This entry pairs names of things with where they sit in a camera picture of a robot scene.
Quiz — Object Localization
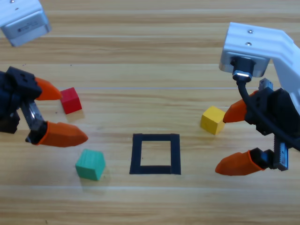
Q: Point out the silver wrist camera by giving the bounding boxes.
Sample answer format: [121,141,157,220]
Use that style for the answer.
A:
[0,10,52,47]
[219,50,270,78]

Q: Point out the yellow wooden block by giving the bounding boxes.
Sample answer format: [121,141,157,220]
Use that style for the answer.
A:
[200,105,227,135]

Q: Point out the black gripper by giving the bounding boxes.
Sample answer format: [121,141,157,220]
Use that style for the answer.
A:
[215,78,300,176]
[0,66,89,148]

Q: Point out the white camera bracket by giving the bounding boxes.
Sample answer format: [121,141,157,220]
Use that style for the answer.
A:
[222,22,300,100]
[0,0,45,27]

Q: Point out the red wooden block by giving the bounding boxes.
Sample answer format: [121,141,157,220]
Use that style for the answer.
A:
[60,87,83,115]

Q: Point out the black tape square outline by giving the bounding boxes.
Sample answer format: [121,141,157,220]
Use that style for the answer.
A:
[129,133,181,175]

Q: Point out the green wooden block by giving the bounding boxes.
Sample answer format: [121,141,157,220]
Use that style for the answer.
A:
[75,149,106,181]

